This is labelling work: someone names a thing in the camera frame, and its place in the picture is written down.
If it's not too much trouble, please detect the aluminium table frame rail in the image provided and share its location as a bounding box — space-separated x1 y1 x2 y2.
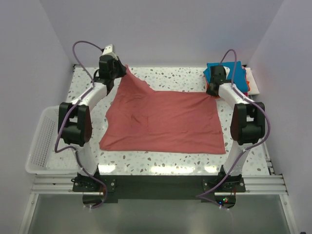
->
245 143 288 195

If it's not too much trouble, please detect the folded white t shirt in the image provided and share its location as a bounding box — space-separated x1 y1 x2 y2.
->
244 67 260 96

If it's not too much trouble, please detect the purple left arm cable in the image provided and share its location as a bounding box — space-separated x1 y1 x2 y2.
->
54 40 109 210

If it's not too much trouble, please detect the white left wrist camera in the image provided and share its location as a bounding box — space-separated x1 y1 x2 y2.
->
102 44 116 56

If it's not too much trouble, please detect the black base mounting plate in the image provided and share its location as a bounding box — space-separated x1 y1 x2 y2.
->
71 174 246 208

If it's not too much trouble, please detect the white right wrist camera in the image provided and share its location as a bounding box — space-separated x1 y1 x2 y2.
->
224 66 231 79

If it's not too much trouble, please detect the white plastic basket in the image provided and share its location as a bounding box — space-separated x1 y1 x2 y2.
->
25 106 78 175

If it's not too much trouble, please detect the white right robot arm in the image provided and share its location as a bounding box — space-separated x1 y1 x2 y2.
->
205 65 266 192

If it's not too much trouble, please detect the folded orange t shirt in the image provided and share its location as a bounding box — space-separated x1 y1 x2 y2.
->
206 80 250 96

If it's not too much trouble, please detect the salmon pink t shirt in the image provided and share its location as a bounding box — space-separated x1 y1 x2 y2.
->
99 70 226 155

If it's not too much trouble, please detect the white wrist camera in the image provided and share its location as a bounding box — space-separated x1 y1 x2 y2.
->
224 66 231 79
102 44 116 56

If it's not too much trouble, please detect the blue t shirt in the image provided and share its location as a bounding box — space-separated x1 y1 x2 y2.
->
203 61 246 84

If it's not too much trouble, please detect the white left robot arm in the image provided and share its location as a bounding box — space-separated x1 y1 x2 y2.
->
54 52 126 191

